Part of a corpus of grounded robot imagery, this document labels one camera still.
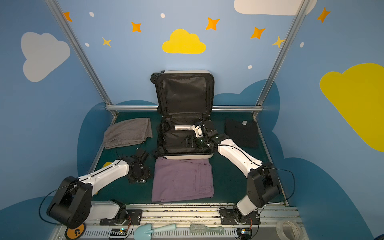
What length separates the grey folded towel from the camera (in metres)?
1.03

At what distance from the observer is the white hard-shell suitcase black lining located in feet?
3.03

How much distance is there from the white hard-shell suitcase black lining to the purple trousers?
36 mm

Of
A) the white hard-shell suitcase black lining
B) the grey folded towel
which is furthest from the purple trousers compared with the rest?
the grey folded towel

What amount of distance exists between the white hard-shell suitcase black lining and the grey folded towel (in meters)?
A: 0.11

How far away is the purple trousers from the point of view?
0.82 meters

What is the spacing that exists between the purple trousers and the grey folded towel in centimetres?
24
